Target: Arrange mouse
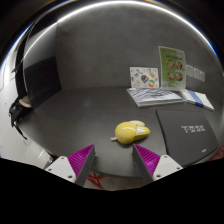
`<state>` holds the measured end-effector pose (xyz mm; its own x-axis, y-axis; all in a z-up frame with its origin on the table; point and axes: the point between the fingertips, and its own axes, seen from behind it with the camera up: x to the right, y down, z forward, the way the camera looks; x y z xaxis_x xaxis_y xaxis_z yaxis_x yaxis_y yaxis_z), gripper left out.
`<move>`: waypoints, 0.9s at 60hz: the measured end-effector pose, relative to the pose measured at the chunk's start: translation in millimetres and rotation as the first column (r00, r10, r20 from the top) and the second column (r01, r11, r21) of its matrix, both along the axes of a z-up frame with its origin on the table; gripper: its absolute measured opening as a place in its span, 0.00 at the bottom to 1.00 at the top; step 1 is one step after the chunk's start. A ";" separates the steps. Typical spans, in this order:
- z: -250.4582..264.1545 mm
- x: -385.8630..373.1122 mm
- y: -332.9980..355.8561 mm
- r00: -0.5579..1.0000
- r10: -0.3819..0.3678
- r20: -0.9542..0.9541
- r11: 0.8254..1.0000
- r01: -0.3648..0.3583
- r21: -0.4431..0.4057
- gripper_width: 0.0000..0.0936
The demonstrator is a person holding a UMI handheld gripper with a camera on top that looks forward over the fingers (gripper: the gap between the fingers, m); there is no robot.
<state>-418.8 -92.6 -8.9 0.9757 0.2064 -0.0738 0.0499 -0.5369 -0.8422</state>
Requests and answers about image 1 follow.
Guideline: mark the black mouse pad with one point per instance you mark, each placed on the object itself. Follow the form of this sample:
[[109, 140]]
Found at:
[[185, 135]]

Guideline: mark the grey striped book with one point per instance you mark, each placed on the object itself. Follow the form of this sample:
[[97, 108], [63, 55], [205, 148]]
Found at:
[[153, 96]]

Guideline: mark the red star floor sticker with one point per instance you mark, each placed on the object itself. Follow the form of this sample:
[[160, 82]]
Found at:
[[96, 180]]

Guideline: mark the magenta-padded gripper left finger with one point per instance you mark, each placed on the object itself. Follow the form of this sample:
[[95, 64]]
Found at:
[[80, 160]]

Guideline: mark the yellow computer mouse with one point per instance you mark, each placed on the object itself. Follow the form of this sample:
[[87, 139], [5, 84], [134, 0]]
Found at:
[[127, 132]]

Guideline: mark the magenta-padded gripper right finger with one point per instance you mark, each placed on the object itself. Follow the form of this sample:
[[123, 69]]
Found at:
[[150, 161]]

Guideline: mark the black chair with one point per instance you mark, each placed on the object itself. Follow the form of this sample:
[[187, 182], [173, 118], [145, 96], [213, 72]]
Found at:
[[18, 113]]

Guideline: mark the green menu sign stand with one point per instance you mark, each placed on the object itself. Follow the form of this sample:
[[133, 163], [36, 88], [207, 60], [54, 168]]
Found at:
[[172, 68]]

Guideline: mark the white wall plates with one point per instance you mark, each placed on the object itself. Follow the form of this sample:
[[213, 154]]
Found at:
[[196, 73]]

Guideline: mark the white book with blue band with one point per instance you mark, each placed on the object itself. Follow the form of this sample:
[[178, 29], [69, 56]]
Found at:
[[198, 99]]

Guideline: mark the white sticker sheet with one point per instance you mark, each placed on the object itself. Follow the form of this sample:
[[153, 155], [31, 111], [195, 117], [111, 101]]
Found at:
[[144, 78]]

